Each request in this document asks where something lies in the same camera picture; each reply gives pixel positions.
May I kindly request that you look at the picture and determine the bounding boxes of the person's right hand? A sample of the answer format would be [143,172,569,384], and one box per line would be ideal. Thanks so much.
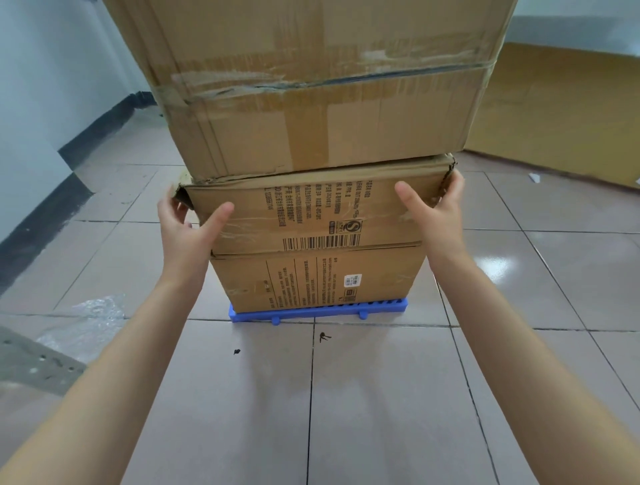
[395,169,469,273]

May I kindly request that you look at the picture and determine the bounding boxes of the person's left hand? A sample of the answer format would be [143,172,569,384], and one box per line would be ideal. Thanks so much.
[157,186,235,296]

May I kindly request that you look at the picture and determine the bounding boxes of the line drawing print cardboard box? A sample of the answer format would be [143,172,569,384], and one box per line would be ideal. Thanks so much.
[209,243,427,314]

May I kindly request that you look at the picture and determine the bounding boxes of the plain cardboard box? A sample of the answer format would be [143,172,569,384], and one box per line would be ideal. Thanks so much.
[172,153,459,256]

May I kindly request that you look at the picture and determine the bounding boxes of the blue plastic floor grid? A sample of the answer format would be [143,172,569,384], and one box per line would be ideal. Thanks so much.
[228,297,409,326]

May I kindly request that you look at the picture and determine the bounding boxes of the pen scribbled cardboard box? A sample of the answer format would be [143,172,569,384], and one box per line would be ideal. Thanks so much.
[102,0,519,183]

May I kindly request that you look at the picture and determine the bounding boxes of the person's right forearm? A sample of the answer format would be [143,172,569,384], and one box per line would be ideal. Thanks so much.
[429,249,640,485]

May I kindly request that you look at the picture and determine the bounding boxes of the person's left forearm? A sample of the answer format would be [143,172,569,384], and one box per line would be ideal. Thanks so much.
[0,277,209,485]

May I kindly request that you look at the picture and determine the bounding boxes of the flat cardboard sheet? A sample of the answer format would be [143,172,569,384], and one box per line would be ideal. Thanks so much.
[462,42,640,190]

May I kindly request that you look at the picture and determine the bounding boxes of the clear plastic film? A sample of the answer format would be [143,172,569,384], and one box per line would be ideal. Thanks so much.
[37,294,127,366]

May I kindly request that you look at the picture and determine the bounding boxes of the grey metal bracket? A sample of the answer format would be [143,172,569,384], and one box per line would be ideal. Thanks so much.
[0,324,87,396]

